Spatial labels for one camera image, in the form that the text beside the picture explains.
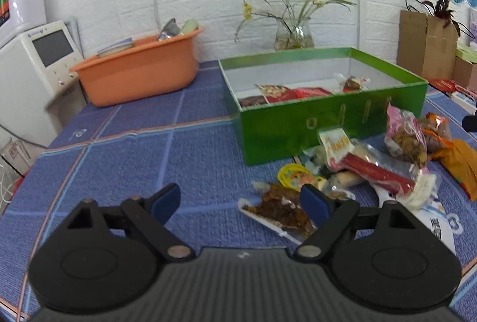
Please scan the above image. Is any pink nut snack packet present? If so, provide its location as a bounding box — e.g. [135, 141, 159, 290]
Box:
[384, 103, 429, 168]

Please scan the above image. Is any light green box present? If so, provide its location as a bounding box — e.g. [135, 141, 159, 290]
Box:
[455, 42, 477, 64]

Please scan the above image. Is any red flat box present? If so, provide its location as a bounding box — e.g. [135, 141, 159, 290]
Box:
[428, 79, 466, 93]

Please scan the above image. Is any beige snack packet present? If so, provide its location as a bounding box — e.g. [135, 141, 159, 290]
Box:
[324, 173, 368, 200]

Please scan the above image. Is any glass vase with flowers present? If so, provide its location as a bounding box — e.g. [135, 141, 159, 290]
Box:
[235, 0, 357, 50]

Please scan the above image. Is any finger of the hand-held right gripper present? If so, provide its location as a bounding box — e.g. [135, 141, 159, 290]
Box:
[461, 112, 477, 132]

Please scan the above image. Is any dark brown snack packet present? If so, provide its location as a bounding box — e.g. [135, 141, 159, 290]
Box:
[238, 95, 268, 107]

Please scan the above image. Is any white power strip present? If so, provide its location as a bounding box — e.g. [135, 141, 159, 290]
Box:
[451, 91, 477, 108]

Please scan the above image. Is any clear brown dried snack packet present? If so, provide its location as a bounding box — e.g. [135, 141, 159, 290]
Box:
[238, 181, 319, 244]

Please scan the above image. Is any white printed snack packet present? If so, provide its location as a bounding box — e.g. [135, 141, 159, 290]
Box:
[373, 173, 464, 256]

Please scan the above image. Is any white appliance with screen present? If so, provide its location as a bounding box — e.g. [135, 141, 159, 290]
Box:
[0, 20, 87, 147]

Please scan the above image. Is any green cardboard box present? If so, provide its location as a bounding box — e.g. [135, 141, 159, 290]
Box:
[218, 47, 429, 167]

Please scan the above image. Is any red gold snack packet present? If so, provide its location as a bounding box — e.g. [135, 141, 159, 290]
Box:
[255, 84, 290, 104]

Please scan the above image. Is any brown paper bag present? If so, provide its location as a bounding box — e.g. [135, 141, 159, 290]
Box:
[396, 9, 460, 80]

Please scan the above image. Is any clear brown candy packet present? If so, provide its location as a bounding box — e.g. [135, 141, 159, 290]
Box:
[334, 73, 371, 95]

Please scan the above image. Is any orange plastic basin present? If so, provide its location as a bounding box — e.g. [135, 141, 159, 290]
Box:
[70, 27, 205, 107]

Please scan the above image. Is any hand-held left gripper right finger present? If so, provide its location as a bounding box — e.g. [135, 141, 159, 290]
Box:
[294, 183, 424, 264]

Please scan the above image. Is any purple leaf plant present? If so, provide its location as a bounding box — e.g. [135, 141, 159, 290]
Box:
[405, 0, 476, 39]

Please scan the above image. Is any small cardboard box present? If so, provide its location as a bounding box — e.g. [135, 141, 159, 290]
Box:
[453, 57, 477, 92]

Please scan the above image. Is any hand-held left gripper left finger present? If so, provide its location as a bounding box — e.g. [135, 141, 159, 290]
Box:
[66, 183, 195, 264]

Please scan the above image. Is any pale green snack packet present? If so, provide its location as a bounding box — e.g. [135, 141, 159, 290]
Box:
[302, 147, 330, 177]

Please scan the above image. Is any yellow round snack packet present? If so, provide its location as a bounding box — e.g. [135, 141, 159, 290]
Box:
[278, 163, 315, 188]

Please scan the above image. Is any clear red sausage packet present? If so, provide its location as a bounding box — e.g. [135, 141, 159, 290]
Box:
[318, 127, 418, 196]

